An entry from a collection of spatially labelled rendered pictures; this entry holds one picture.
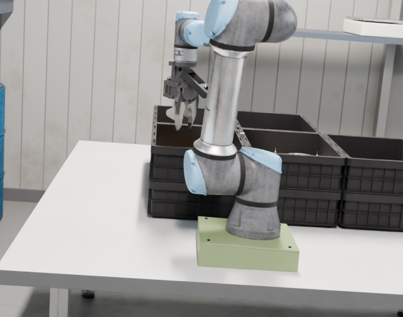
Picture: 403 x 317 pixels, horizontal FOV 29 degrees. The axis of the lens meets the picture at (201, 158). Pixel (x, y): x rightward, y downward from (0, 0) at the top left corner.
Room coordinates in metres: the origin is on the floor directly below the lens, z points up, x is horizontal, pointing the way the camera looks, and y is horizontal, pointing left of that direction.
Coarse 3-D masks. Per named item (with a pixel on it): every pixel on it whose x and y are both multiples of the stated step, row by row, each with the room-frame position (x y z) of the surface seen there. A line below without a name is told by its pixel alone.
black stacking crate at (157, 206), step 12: (156, 192) 2.33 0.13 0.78; (168, 192) 2.34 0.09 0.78; (180, 192) 2.34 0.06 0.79; (156, 204) 2.33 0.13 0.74; (168, 204) 2.34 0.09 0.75; (180, 204) 2.34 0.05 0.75; (192, 204) 2.34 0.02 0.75; (204, 204) 2.34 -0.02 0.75; (216, 204) 2.34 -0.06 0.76; (228, 204) 2.34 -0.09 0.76; (156, 216) 2.34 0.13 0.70; (168, 216) 2.34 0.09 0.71; (180, 216) 2.33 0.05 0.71; (192, 216) 2.33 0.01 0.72; (204, 216) 2.34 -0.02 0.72; (216, 216) 2.34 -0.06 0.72; (228, 216) 2.35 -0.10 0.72
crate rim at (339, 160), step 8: (240, 128) 2.73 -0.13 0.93; (320, 136) 2.71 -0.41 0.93; (248, 144) 2.46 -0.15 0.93; (328, 144) 2.57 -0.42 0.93; (336, 152) 2.44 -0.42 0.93; (288, 160) 2.35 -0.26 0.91; (296, 160) 2.35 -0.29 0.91; (304, 160) 2.35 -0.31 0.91; (312, 160) 2.35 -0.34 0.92; (320, 160) 2.35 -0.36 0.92; (328, 160) 2.35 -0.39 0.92; (336, 160) 2.36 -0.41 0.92; (344, 160) 2.36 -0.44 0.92
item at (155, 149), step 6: (156, 126) 2.64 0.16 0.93; (186, 126) 2.71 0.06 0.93; (192, 126) 2.71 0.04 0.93; (198, 126) 2.71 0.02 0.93; (240, 138) 2.56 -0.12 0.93; (150, 150) 2.33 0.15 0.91; (156, 150) 2.32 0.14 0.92; (162, 150) 2.32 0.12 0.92; (168, 150) 2.32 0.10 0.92; (174, 150) 2.32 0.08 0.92; (180, 150) 2.33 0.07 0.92; (186, 150) 2.33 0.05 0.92
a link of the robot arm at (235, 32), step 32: (224, 0) 1.94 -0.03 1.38; (256, 0) 1.97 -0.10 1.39; (224, 32) 1.94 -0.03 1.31; (256, 32) 1.96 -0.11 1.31; (224, 64) 1.97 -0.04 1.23; (224, 96) 1.98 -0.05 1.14; (224, 128) 2.00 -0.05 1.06; (192, 160) 2.00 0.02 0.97; (224, 160) 2.00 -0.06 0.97; (192, 192) 2.03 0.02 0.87; (224, 192) 2.03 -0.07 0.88
